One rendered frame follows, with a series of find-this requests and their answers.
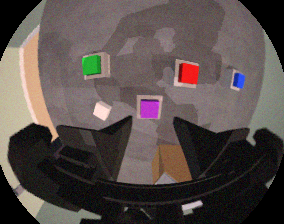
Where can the purple button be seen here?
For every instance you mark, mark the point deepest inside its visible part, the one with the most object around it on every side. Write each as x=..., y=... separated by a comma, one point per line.
x=149, y=105

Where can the green button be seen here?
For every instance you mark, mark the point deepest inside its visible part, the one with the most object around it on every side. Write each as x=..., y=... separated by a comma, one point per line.
x=96, y=65

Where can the red button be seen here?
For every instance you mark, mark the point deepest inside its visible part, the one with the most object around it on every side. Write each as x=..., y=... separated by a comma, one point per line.
x=184, y=73

